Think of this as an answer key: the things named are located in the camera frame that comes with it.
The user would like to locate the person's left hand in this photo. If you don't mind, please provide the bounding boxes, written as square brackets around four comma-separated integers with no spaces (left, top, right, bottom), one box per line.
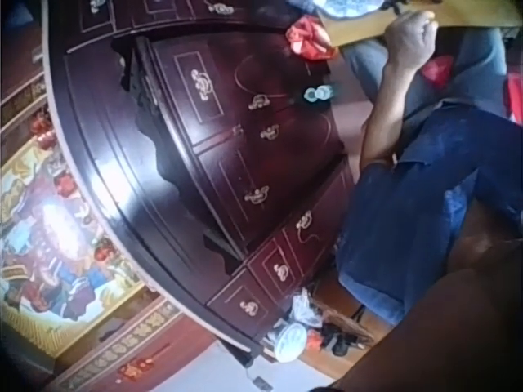
[382,11,441,67]

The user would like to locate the tan cardboard sheet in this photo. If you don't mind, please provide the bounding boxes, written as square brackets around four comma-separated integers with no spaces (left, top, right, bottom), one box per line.
[317,0,523,47]

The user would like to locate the small red cloth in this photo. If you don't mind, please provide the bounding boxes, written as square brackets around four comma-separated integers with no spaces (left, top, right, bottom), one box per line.
[420,55,457,83]

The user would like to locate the person's legs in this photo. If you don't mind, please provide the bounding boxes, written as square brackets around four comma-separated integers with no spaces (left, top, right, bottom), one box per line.
[341,24,512,136]

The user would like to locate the blue white cloth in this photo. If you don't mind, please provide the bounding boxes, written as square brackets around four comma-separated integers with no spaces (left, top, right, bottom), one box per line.
[285,0,386,20]

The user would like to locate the red plastic bag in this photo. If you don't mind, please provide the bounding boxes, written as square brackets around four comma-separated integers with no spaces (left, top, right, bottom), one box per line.
[284,15,337,62]

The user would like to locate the small teal plastic object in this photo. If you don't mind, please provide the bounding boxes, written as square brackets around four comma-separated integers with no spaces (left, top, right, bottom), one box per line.
[302,84,337,103]

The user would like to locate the dark red wooden cabinet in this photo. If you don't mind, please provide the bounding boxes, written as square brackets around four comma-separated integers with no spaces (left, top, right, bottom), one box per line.
[40,0,357,365]

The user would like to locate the clear plastic bag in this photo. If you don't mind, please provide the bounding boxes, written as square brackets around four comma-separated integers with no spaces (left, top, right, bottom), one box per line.
[289,287,324,327]

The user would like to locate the white round bowl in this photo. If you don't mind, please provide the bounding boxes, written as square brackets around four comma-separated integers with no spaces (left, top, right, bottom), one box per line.
[274,324,307,363]

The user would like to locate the colourful framed painting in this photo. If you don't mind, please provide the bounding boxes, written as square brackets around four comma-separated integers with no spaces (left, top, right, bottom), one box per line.
[0,69,221,392]

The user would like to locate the black cable bundle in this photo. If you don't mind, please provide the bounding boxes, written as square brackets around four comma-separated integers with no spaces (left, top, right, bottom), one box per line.
[320,322,365,356]

